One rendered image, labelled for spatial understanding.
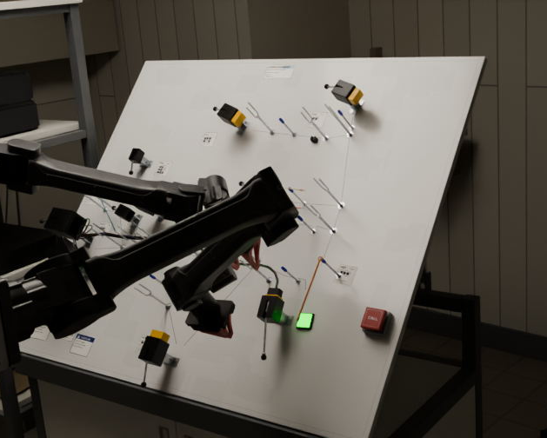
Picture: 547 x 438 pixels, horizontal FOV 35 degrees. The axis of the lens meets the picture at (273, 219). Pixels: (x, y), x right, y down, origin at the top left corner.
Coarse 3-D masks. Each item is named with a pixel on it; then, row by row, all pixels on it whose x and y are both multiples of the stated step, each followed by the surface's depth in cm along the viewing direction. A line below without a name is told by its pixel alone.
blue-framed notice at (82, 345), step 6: (78, 336) 247; (84, 336) 245; (90, 336) 244; (78, 342) 245; (84, 342) 244; (90, 342) 243; (72, 348) 246; (78, 348) 244; (84, 348) 243; (90, 348) 242; (78, 354) 243; (84, 354) 242
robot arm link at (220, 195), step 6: (210, 186) 193; (216, 186) 194; (210, 192) 192; (216, 192) 192; (222, 192) 191; (204, 198) 192; (210, 198) 190; (216, 198) 189; (222, 198) 189; (204, 204) 190; (210, 204) 189
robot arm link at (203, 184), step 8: (208, 176) 199; (216, 176) 198; (184, 184) 190; (192, 184) 190; (200, 184) 194; (208, 184) 196; (216, 184) 195; (224, 184) 196; (184, 192) 187; (192, 192) 187; (200, 192) 188; (200, 200) 189; (200, 208) 189
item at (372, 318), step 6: (366, 312) 200; (372, 312) 199; (378, 312) 199; (384, 312) 198; (366, 318) 200; (372, 318) 199; (378, 318) 198; (384, 318) 198; (366, 324) 199; (372, 324) 198; (378, 324) 197; (378, 330) 197
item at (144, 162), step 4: (136, 148) 262; (132, 152) 262; (136, 152) 261; (140, 152) 261; (132, 156) 262; (136, 156) 260; (140, 156) 262; (132, 160) 261; (136, 160) 260; (140, 160) 262; (144, 160) 264; (148, 160) 265; (132, 164) 261; (140, 164) 265; (144, 164) 264; (148, 164) 265; (132, 172) 261
